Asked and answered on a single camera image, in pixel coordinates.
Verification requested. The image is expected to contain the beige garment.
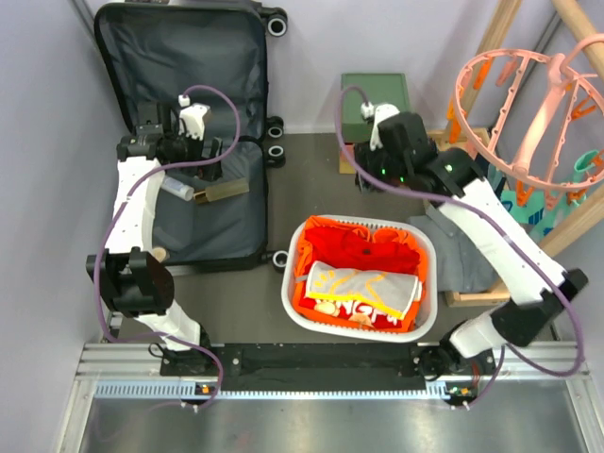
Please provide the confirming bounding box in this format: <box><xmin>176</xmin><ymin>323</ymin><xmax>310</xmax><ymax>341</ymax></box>
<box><xmin>305</xmin><ymin>261</ymin><xmax>423</xmax><ymax>324</ymax></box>

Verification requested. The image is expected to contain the wooden drying rack frame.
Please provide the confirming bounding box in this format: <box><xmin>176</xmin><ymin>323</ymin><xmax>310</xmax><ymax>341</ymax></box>
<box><xmin>445</xmin><ymin>1</ymin><xmax>603</xmax><ymax>308</ymax></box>

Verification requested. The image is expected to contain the small round wooden object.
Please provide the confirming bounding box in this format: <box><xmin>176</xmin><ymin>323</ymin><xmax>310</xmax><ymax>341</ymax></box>
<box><xmin>151</xmin><ymin>247</ymin><xmax>170</xmax><ymax>262</ymax></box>

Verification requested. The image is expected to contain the brown glass bottle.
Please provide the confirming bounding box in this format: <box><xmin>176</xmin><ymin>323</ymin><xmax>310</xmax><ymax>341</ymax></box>
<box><xmin>193</xmin><ymin>178</ymin><xmax>249</xmax><ymax>205</ymax></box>

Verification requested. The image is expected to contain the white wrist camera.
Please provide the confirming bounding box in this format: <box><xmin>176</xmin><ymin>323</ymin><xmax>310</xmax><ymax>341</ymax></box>
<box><xmin>178</xmin><ymin>94</ymin><xmax>211</xmax><ymax>142</ymax></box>
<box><xmin>361</xmin><ymin>102</ymin><xmax>400</xmax><ymax>151</ymax></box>

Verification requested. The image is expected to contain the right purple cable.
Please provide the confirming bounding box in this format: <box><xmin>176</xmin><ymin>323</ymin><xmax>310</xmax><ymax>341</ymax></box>
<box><xmin>333</xmin><ymin>84</ymin><xmax>586</xmax><ymax>411</ymax></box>

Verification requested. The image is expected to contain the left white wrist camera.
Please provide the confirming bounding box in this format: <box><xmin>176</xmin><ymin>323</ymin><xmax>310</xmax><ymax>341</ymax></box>
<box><xmin>178</xmin><ymin>94</ymin><xmax>211</xmax><ymax>142</ymax></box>

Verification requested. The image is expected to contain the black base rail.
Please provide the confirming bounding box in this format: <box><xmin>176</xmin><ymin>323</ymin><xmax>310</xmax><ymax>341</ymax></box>
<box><xmin>159</xmin><ymin>340</ymin><xmax>497</xmax><ymax>392</ymax></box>

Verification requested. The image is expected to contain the teal patterned sock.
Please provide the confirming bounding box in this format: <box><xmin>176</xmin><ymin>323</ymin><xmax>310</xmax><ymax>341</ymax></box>
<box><xmin>489</xmin><ymin>149</ymin><xmax>603</xmax><ymax>242</ymax></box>

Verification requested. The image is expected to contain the white plastic basin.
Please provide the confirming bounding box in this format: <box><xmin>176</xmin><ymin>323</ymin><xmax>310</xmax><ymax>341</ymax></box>
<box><xmin>281</xmin><ymin>216</ymin><xmax>438</xmax><ymax>343</ymax></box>

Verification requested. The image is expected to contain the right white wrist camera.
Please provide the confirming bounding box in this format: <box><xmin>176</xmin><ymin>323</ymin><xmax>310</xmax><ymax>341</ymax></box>
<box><xmin>361</xmin><ymin>102</ymin><xmax>400</xmax><ymax>151</ymax></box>

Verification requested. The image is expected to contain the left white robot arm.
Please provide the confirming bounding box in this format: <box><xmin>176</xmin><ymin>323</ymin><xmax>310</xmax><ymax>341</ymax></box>
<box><xmin>86</xmin><ymin>101</ymin><xmax>214</xmax><ymax>375</ymax></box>

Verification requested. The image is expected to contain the small colourful drawer cabinet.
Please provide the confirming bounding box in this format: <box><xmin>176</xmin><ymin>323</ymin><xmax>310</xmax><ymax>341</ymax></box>
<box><xmin>338</xmin><ymin>72</ymin><xmax>409</xmax><ymax>175</ymax></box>

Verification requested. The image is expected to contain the aluminium frame rail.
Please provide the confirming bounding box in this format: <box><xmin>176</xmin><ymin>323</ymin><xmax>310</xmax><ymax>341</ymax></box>
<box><xmin>56</xmin><ymin>282</ymin><xmax>592</xmax><ymax>453</ymax></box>

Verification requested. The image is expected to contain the grey button shirt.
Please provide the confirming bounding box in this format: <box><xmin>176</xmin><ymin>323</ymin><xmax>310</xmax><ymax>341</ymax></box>
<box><xmin>408</xmin><ymin>206</ymin><xmax>497</xmax><ymax>294</ymax></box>

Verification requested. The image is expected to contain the black and white suitcase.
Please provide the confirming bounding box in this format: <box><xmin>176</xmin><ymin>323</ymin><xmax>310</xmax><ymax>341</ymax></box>
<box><xmin>94</xmin><ymin>1</ymin><xmax>288</xmax><ymax>272</ymax></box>

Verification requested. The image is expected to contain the red printed t-shirt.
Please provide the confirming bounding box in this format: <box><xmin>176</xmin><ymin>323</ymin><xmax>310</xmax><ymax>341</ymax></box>
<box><xmin>292</xmin><ymin>217</ymin><xmax>429</xmax><ymax>333</ymax></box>

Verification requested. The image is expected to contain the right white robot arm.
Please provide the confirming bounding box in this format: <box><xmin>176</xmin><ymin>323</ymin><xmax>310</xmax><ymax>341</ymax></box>
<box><xmin>354</xmin><ymin>103</ymin><xmax>588</xmax><ymax>374</ymax></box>

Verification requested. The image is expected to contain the white tube bottle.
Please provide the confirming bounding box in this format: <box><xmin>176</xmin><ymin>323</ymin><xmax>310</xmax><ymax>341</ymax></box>
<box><xmin>161</xmin><ymin>176</ymin><xmax>194</xmax><ymax>201</ymax></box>

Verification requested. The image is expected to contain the pink round clip hanger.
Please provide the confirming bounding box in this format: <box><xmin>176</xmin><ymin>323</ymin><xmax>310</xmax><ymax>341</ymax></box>
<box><xmin>447</xmin><ymin>50</ymin><xmax>602</xmax><ymax>189</ymax></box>

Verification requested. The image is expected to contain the orange garment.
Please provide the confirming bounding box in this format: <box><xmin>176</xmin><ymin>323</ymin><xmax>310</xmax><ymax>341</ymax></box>
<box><xmin>290</xmin><ymin>216</ymin><xmax>430</xmax><ymax>335</ymax></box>

